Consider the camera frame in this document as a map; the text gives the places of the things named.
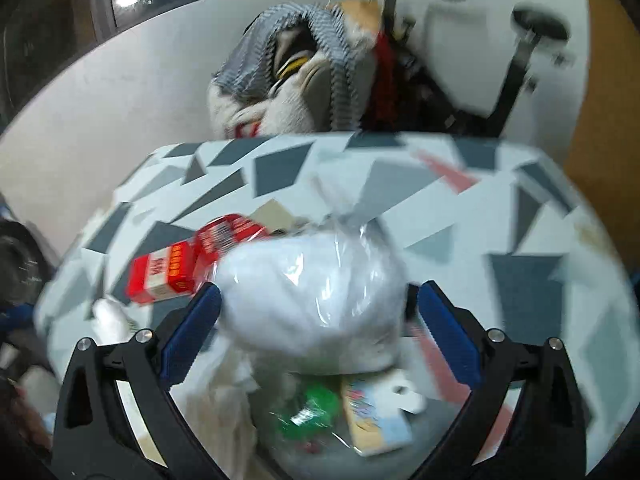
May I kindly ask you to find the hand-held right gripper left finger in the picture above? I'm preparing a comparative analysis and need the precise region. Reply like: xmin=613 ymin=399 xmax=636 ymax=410
xmin=52 ymin=282 xmax=223 ymax=480

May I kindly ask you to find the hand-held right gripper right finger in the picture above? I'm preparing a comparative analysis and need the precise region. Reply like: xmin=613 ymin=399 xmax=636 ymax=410
xmin=407 ymin=280 xmax=591 ymax=480

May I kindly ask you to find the white plastic bag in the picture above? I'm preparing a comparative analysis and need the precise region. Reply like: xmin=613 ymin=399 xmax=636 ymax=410
xmin=212 ymin=175 xmax=408 ymax=376

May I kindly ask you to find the green snack wrapper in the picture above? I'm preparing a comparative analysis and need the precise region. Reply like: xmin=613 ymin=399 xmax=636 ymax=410
xmin=272 ymin=382 xmax=341 ymax=441

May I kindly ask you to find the red and white carton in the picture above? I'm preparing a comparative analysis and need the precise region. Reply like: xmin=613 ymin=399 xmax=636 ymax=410
xmin=127 ymin=214 xmax=273 ymax=306

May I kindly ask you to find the patterned ironing board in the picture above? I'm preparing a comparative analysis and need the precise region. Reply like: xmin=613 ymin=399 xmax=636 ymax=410
xmin=32 ymin=130 xmax=636 ymax=480

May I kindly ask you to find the colourful printed card box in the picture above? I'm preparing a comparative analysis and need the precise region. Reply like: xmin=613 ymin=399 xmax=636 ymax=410
xmin=340 ymin=375 xmax=416 ymax=457

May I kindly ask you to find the dark glass window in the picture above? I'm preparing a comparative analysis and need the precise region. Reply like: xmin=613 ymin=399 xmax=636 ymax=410
xmin=0 ymin=0 xmax=441 ymax=126

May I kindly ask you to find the red scarf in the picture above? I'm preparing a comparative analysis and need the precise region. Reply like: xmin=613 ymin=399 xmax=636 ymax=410
xmin=372 ymin=30 xmax=402 ymax=122

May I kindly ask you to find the white exercise bike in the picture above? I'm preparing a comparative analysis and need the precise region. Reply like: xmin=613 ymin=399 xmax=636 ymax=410
xmin=350 ymin=0 xmax=576 ymax=137

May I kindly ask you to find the orange wooden door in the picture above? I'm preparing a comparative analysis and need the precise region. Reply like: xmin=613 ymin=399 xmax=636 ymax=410
xmin=562 ymin=0 xmax=640 ymax=281

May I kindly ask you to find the black white striped shirt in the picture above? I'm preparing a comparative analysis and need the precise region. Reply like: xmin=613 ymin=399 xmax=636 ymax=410
xmin=215 ymin=2 xmax=362 ymax=131

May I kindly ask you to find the beige chair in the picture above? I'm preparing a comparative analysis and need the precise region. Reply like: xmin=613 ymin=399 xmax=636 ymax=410
xmin=339 ymin=0 xmax=387 ymax=29

